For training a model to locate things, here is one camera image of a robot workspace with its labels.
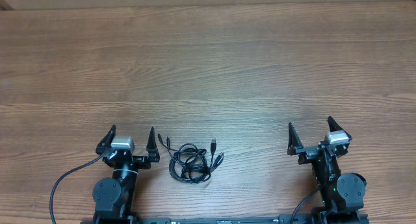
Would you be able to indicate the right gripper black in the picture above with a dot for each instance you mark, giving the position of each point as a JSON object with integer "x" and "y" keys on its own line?
{"x": 318, "y": 151}

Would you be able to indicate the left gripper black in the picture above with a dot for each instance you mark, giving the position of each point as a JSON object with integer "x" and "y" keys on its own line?
{"x": 127, "y": 156}

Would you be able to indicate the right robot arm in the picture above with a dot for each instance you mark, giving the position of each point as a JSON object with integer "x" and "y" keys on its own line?
{"x": 342, "y": 193}

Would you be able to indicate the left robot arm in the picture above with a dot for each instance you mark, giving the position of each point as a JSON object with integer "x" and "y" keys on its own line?
{"x": 114, "y": 195}

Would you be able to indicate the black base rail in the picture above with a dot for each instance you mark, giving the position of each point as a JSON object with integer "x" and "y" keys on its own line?
{"x": 281, "y": 219}

